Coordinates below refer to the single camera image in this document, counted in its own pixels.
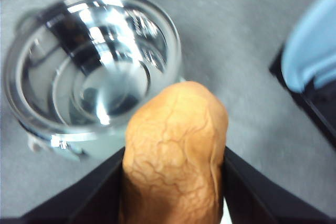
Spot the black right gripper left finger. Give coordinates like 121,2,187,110
0,147,125,224

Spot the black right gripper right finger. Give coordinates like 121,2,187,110
223,146,336,224

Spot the brown potato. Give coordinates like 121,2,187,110
120,81,228,224

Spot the black plate rack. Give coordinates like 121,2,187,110
269,45,336,150

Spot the green electric steamer pot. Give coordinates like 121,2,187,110
3,0,183,161

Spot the blue plate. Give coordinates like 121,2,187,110
281,0,336,93

